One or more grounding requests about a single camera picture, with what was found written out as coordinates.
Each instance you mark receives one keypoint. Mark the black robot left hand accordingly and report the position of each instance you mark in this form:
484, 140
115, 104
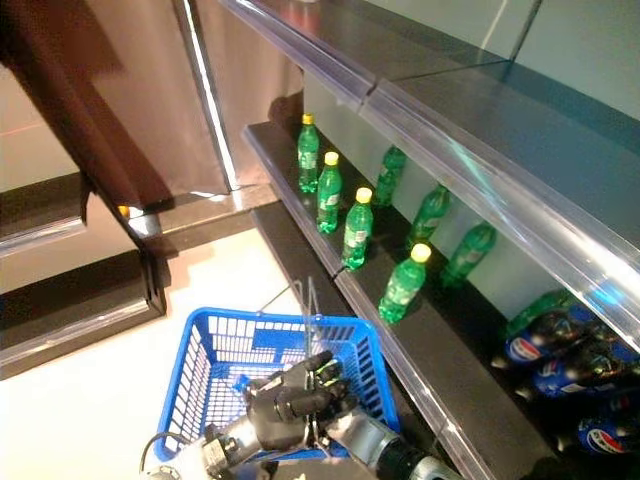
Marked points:
282, 415

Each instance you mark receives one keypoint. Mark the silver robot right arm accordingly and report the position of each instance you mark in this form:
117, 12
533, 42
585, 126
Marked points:
365, 437

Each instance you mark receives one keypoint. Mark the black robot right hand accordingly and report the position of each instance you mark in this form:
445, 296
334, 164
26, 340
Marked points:
337, 402

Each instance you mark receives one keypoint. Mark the dark brown panel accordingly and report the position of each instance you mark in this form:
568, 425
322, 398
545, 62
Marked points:
60, 75

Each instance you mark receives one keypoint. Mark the dark stone plinth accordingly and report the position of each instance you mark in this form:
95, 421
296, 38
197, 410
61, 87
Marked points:
210, 215

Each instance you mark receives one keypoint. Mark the blue plastic shopping basket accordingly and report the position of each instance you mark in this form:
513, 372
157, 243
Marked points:
240, 314

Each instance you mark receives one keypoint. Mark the silver shelf upright post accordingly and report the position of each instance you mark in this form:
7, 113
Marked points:
525, 32

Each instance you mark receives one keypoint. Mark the clear plastic price rail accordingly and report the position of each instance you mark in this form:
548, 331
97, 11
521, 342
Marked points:
289, 200
500, 197
400, 360
300, 47

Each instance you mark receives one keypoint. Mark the black cabinet steel trim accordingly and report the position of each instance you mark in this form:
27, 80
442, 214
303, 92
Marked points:
75, 310
40, 210

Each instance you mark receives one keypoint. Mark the green soda bottle yellow cap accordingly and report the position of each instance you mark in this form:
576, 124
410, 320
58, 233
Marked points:
537, 310
308, 160
357, 235
329, 200
390, 175
470, 252
430, 215
402, 290

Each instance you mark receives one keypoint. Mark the small orange object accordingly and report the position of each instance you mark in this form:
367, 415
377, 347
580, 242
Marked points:
122, 210

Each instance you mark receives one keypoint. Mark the brushed steel cabinet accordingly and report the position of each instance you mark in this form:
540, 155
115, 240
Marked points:
260, 75

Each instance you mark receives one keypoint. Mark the row of green soda bottles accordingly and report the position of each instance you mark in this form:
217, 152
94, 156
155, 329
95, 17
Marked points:
357, 175

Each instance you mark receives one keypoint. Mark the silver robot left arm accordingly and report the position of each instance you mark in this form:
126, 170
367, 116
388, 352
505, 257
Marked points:
225, 450

